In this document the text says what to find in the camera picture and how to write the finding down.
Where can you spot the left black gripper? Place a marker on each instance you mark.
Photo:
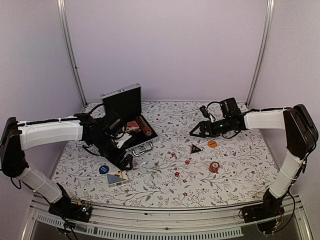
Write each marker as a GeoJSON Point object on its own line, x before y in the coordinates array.
{"type": "Point", "coordinates": [122, 166]}

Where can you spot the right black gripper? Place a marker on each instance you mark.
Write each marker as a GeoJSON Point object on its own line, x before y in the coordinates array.
{"type": "Point", "coordinates": [203, 124]}

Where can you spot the orange round button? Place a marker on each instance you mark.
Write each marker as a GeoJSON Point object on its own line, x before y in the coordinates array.
{"type": "Point", "coordinates": [212, 144]}

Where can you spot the blue playing card deck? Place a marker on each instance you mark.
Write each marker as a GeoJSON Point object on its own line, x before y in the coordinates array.
{"type": "Point", "coordinates": [117, 179]}

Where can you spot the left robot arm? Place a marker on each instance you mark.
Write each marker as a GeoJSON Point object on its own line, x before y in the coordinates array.
{"type": "Point", "coordinates": [19, 136]}

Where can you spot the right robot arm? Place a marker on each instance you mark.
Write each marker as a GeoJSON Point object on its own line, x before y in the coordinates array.
{"type": "Point", "coordinates": [301, 136]}

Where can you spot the clear round dealer button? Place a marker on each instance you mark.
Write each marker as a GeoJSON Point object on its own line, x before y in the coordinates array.
{"type": "Point", "coordinates": [146, 168]}

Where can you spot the black triangle marker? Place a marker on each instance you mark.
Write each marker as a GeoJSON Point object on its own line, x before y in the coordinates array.
{"type": "Point", "coordinates": [194, 149]}

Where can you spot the blue round button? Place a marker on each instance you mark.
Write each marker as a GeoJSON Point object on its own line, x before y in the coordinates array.
{"type": "Point", "coordinates": [104, 169]}

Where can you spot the aluminium poker case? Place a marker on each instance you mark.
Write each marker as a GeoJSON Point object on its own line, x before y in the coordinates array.
{"type": "Point", "coordinates": [127, 103]}

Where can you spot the poker chip row right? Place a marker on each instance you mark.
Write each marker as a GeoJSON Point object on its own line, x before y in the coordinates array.
{"type": "Point", "coordinates": [144, 126]}

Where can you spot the orange poker chip stack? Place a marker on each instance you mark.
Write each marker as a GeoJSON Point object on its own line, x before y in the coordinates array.
{"type": "Point", "coordinates": [214, 167]}

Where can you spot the floral table mat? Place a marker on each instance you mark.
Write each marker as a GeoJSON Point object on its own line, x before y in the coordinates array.
{"type": "Point", "coordinates": [246, 169]}

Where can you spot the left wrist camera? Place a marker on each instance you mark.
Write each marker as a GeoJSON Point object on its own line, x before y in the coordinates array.
{"type": "Point", "coordinates": [125, 141]}

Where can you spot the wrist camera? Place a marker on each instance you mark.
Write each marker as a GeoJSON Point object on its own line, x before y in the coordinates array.
{"type": "Point", "coordinates": [229, 108]}
{"type": "Point", "coordinates": [125, 141]}

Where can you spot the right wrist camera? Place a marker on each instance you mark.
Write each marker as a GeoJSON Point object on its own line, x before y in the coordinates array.
{"type": "Point", "coordinates": [229, 108]}

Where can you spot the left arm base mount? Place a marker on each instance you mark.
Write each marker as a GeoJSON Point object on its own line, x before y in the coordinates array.
{"type": "Point", "coordinates": [66, 209]}

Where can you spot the front aluminium rail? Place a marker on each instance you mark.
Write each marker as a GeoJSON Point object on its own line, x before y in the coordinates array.
{"type": "Point", "coordinates": [115, 222]}

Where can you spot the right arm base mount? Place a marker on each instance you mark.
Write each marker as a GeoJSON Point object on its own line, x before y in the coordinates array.
{"type": "Point", "coordinates": [266, 215]}

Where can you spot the right aluminium frame post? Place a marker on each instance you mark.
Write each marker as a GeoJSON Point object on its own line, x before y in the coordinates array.
{"type": "Point", "coordinates": [270, 5]}

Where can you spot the aluminium frame post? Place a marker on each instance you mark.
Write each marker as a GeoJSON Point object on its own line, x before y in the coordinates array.
{"type": "Point", "coordinates": [62, 12]}
{"type": "Point", "coordinates": [270, 5]}

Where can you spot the left aluminium frame post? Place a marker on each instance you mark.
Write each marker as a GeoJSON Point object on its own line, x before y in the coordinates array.
{"type": "Point", "coordinates": [62, 12]}

